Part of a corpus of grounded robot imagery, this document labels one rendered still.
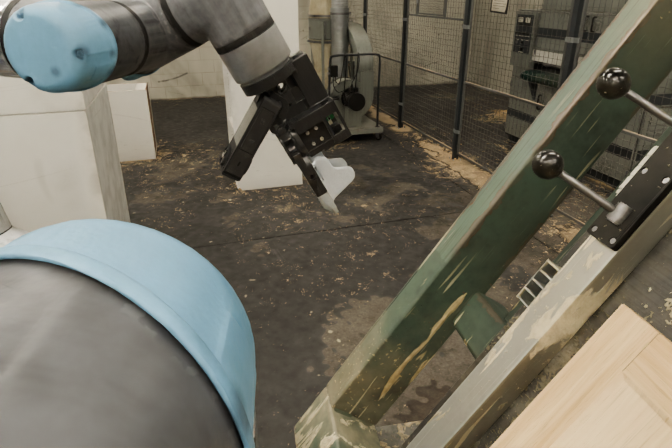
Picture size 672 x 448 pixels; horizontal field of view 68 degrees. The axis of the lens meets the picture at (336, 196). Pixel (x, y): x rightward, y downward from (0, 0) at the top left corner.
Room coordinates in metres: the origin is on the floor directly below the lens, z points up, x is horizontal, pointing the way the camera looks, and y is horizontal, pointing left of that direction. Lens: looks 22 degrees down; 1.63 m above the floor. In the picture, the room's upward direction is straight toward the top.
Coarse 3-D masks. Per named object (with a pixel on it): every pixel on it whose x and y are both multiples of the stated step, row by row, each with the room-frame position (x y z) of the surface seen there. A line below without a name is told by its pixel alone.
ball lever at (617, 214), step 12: (540, 156) 0.59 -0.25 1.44; (552, 156) 0.58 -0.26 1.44; (540, 168) 0.58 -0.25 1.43; (552, 168) 0.58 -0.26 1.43; (564, 180) 0.58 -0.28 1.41; (576, 180) 0.58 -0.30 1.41; (588, 192) 0.57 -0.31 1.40; (600, 204) 0.56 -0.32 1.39; (612, 204) 0.56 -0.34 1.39; (624, 204) 0.55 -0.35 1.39; (612, 216) 0.55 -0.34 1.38; (624, 216) 0.55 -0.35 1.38
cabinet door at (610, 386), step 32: (608, 320) 0.49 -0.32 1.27; (640, 320) 0.46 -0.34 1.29; (608, 352) 0.46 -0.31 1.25; (640, 352) 0.44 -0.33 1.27; (576, 384) 0.46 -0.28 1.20; (608, 384) 0.43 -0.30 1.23; (640, 384) 0.41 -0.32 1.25; (544, 416) 0.45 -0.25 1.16; (576, 416) 0.43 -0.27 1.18; (608, 416) 0.41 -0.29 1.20; (640, 416) 0.39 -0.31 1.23
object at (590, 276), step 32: (576, 256) 0.57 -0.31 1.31; (608, 256) 0.53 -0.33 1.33; (640, 256) 0.54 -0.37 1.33; (544, 288) 0.57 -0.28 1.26; (576, 288) 0.53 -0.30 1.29; (608, 288) 0.53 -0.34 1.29; (544, 320) 0.53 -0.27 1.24; (576, 320) 0.52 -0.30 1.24; (512, 352) 0.53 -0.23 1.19; (544, 352) 0.52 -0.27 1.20; (480, 384) 0.53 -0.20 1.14; (512, 384) 0.51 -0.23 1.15; (448, 416) 0.53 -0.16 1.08; (480, 416) 0.50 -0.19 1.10
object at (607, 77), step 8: (608, 72) 0.60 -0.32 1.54; (616, 72) 0.60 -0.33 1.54; (624, 72) 0.60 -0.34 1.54; (600, 80) 0.60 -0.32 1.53; (608, 80) 0.59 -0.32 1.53; (616, 80) 0.59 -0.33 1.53; (624, 80) 0.59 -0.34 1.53; (600, 88) 0.60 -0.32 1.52; (608, 88) 0.59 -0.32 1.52; (616, 88) 0.59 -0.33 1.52; (624, 88) 0.59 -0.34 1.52; (608, 96) 0.60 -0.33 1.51; (616, 96) 0.59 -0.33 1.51; (632, 96) 0.59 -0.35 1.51; (640, 96) 0.59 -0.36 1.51; (640, 104) 0.59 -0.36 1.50; (648, 104) 0.59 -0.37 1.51; (656, 112) 0.58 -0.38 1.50; (664, 112) 0.58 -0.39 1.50; (664, 120) 0.58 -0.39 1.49
